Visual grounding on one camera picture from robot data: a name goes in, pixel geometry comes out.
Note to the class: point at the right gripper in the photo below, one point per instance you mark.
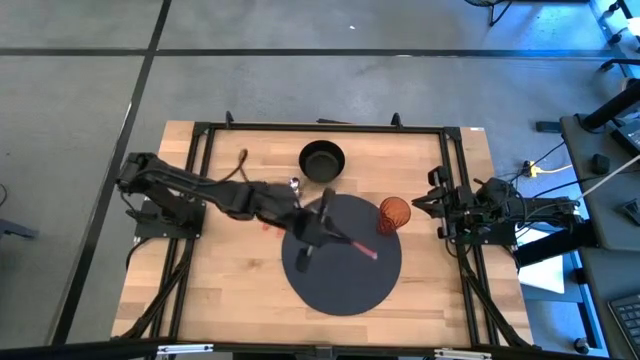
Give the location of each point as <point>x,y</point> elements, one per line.
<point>455,205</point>

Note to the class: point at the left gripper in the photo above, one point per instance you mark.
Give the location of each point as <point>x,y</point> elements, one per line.
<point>307,227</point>

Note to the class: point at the orange transparent cup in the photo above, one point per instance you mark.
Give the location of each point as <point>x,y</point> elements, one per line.
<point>395,212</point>

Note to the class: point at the round dark grey placemat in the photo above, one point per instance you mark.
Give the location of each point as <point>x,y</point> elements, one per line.
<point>345,285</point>

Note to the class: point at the black bowl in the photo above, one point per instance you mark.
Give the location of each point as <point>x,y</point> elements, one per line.
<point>321,167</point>

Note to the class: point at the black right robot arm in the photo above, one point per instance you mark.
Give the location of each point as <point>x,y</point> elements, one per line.
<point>540,207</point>

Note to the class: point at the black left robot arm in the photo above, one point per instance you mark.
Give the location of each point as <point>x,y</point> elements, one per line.
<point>210,187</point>

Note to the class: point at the black desk beam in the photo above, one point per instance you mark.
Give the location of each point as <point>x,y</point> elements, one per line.
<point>555,245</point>

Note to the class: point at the white sheet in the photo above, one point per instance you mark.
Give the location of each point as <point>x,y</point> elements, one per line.
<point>542,275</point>

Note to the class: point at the small black floor box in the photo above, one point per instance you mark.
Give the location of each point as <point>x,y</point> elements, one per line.
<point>548,126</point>

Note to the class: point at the grey desk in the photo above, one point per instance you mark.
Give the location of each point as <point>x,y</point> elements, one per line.
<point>600,280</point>
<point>580,150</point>

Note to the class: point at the black computer mouse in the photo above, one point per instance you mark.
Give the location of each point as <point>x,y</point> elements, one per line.
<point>601,164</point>

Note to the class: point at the small black desk device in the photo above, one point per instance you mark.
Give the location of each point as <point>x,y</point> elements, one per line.
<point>632,211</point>

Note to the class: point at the black monitor pole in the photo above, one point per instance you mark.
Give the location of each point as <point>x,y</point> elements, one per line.
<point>612,106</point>

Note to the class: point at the black round knob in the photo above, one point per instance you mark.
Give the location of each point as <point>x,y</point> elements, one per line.
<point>582,346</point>

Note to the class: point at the dark laptop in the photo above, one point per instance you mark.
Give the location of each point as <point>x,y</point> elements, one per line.
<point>631,135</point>

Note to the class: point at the black keyboard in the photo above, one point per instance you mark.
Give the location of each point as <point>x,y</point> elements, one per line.
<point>627,317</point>

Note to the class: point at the black office chair base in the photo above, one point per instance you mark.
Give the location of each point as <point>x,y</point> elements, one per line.
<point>622,61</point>

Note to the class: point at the grey chair leg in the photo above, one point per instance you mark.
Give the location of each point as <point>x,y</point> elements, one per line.
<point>15,230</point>

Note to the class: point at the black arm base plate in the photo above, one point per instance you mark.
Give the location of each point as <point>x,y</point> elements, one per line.
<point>500,239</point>
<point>170,232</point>

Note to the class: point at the black aluminium table frame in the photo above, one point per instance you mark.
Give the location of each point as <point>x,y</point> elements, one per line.
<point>300,128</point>

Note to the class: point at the silver aluminium bracket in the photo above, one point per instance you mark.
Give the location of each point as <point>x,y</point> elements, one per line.
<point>185,348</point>
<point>462,354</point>

